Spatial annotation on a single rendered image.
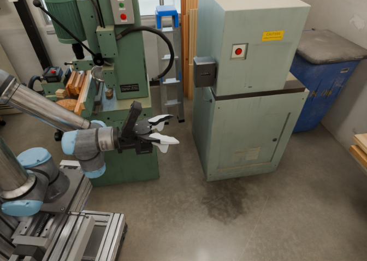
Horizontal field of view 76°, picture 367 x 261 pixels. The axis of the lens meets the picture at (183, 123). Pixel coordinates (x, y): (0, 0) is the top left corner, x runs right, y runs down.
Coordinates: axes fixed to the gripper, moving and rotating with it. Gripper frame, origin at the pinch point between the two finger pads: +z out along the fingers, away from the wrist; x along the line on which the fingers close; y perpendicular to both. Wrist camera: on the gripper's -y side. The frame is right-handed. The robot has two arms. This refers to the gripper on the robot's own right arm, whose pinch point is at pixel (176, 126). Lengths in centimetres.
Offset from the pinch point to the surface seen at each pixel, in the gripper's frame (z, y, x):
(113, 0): -21, -30, -70
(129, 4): -13, -28, -70
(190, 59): 41, 46, -194
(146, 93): -11, 29, -84
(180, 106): 22, 83, -155
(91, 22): -36, -18, -82
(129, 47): -17, -4, -80
